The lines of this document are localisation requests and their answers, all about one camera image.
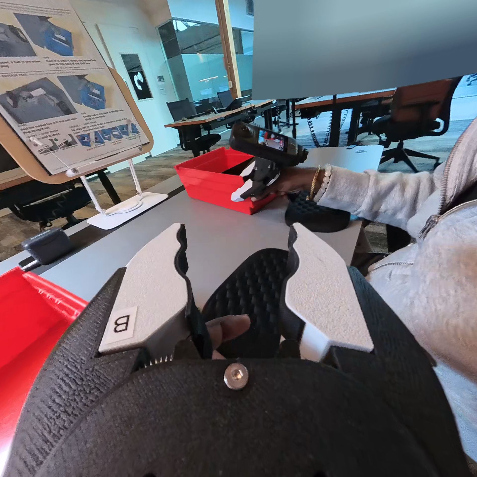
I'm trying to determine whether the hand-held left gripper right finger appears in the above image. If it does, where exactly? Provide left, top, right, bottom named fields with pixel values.
left=279, top=223, right=375, bottom=363

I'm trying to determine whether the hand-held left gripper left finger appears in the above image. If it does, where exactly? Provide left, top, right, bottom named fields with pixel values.
left=98, top=223, right=213, bottom=360

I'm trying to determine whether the red plastic bin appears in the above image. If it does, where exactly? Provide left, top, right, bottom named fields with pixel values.
left=0, top=266, right=89, bottom=448
left=174, top=146, right=277, bottom=216

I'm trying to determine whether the person's right forearm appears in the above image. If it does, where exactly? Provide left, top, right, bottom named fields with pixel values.
left=313, top=164, right=448, bottom=239

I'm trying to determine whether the person's right hand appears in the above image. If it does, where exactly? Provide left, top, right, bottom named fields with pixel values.
left=251, top=166, right=322, bottom=202

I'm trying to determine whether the person's left hand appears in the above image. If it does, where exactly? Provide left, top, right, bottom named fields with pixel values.
left=204, top=314, right=251, bottom=360

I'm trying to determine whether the wooden office desk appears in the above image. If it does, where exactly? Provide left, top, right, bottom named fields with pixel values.
left=164, top=99, right=276, bottom=157
left=294, top=89, right=396, bottom=148

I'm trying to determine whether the black office chair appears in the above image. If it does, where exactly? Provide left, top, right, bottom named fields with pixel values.
left=166, top=99, right=223, bottom=158

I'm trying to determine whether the instruction poster on stand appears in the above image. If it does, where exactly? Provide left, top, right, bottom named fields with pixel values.
left=0, top=66, right=169, bottom=230

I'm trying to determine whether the grey cube device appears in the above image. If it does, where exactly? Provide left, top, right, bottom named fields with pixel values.
left=20, top=227, right=71, bottom=266

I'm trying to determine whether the phone icon glass door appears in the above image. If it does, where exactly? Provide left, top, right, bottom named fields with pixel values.
left=120, top=53, right=153, bottom=101

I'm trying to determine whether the brown office chair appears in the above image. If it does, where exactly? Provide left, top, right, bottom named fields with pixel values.
left=373, top=76, right=463, bottom=174

